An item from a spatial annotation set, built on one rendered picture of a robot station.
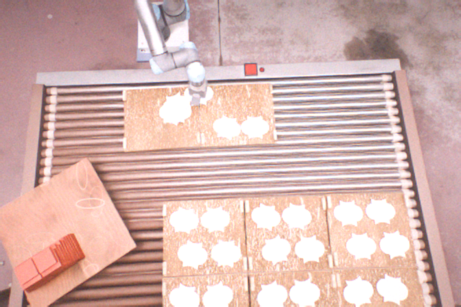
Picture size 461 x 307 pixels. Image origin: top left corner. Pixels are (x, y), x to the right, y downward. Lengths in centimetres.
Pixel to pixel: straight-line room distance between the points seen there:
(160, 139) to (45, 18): 198
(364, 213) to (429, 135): 149
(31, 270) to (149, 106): 93
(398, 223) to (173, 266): 115
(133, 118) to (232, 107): 55
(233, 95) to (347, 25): 173
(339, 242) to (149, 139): 111
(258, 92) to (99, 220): 105
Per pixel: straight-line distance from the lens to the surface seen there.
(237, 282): 189
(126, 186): 193
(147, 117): 196
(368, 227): 202
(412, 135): 217
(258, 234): 187
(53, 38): 345
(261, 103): 197
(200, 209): 186
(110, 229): 182
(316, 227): 193
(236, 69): 205
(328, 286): 197
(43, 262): 163
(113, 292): 196
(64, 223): 189
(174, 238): 187
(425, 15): 379
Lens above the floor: 279
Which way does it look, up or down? 75 degrees down
